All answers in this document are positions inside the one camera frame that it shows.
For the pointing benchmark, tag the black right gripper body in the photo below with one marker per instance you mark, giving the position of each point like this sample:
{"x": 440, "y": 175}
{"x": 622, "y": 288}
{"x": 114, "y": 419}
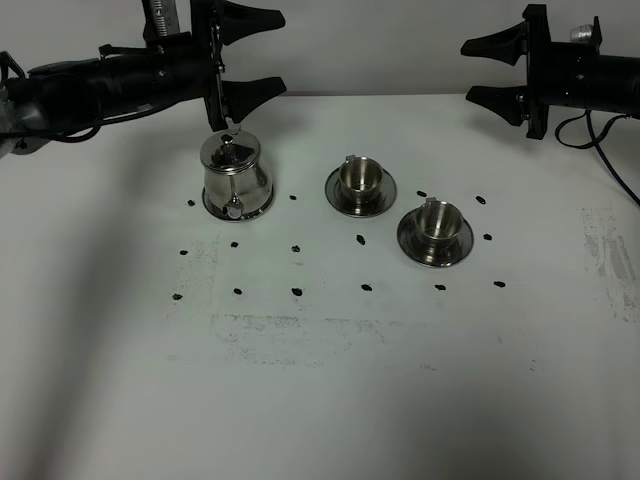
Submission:
{"x": 536, "y": 43}

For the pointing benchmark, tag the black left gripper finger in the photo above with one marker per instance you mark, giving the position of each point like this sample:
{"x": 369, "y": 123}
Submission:
{"x": 239, "y": 21}
{"x": 242, "y": 98}

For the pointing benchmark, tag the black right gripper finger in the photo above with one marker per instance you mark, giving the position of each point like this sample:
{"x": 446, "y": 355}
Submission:
{"x": 505, "y": 46}
{"x": 506, "y": 102}

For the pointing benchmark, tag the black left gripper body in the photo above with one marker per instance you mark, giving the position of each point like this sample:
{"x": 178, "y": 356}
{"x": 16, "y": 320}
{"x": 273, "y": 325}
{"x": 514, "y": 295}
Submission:
{"x": 208, "y": 28}

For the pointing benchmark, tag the stainless steel teapot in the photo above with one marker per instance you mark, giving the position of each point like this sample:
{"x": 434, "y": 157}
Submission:
{"x": 233, "y": 166}

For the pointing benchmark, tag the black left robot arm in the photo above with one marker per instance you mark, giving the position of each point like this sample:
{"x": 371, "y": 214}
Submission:
{"x": 70, "y": 102}

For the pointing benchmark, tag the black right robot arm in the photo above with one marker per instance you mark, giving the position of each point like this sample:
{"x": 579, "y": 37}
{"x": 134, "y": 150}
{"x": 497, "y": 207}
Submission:
{"x": 568, "y": 74}

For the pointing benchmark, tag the steel teapot saucer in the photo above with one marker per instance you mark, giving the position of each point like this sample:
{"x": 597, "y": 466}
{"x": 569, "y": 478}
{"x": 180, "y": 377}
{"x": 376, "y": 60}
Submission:
{"x": 234, "y": 210}

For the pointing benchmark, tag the right steel teacup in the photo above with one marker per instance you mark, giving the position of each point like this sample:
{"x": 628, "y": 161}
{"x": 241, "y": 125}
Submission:
{"x": 438, "y": 220}

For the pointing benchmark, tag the steel teacup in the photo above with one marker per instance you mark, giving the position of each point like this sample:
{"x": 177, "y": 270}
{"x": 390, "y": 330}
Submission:
{"x": 360, "y": 178}
{"x": 438, "y": 220}

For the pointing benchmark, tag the left steel teacup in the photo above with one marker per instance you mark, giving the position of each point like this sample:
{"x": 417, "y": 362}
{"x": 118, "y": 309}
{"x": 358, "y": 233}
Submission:
{"x": 360, "y": 178}

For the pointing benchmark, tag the right steel saucer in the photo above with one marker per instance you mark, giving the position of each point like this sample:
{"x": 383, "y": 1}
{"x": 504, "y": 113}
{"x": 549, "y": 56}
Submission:
{"x": 429, "y": 252}

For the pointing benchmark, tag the left steel saucer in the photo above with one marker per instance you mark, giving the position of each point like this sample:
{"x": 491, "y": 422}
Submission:
{"x": 380, "y": 204}

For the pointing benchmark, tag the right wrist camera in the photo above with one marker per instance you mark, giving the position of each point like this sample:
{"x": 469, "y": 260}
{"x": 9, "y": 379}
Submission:
{"x": 585, "y": 32}

